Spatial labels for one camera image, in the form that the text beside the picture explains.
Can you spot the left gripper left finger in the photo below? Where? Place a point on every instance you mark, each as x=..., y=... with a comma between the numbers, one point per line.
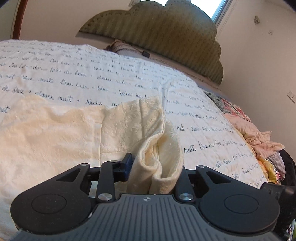
x=111, y=172

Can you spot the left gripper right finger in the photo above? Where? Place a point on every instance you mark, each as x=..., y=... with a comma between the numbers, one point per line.
x=183, y=191

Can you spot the cream textured pants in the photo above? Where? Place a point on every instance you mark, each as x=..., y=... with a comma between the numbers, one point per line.
x=40, y=140

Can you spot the pile of colourful clothes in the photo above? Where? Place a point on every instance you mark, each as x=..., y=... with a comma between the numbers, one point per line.
x=232, y=206

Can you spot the white script-print bedspread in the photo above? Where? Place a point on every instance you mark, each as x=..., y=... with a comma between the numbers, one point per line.
x=80, y=75

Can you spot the black small device on bed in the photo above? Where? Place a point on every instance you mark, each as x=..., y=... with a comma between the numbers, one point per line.
x=145, y=54

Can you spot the striped pillow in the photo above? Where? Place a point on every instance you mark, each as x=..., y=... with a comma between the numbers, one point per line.
x=122, y=48

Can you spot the olive green upholstered headboard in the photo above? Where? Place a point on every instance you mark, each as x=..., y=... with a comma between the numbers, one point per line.
x=179, y=31

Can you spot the bright window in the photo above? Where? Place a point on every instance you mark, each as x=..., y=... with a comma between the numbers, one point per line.
x=215, y=9

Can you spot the white wall switch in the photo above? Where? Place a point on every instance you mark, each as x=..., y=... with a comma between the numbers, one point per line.
x=292, y=96

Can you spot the small wall hook fixture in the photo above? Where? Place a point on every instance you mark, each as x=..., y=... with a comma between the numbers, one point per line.
x=256, y=20

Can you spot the brown wooden door frame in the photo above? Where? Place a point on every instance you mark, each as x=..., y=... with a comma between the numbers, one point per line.
x=18, y=19

